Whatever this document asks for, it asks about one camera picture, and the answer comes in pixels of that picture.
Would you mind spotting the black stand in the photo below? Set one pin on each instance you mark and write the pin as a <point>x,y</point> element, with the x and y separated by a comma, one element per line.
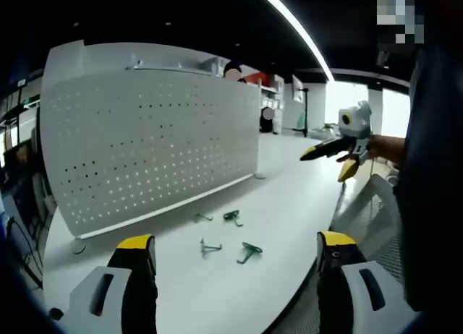
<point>305,113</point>

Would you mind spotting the ceiling light strip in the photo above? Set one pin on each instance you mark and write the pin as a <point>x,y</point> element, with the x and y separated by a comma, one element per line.
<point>300,30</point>

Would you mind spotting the person's dark blue clothing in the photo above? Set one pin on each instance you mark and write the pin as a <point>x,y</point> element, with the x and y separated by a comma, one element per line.
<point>434,186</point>

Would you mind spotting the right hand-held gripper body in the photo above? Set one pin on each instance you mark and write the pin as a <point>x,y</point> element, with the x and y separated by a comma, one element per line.
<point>356,122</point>

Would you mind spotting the white storage shelf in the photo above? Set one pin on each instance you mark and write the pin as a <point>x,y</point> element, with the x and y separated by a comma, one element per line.
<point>273,95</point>

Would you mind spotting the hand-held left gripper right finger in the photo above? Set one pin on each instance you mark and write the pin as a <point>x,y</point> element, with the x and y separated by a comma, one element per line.
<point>336,287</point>

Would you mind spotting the white divider panel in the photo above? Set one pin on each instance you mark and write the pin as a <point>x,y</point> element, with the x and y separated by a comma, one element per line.
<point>108,57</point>

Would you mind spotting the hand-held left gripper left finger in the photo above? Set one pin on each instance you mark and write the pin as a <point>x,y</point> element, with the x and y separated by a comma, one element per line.
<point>139,294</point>

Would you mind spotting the green hook assembly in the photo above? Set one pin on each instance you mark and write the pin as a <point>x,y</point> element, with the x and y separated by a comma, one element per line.
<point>208,248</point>
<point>231,216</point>
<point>202,217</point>
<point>249,248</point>

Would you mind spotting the white perforated mounting plate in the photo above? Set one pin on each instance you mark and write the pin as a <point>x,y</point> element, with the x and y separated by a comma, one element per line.
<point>152,146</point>

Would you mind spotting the white mesh chair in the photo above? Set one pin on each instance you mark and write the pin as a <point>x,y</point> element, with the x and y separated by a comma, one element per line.
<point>376,211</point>

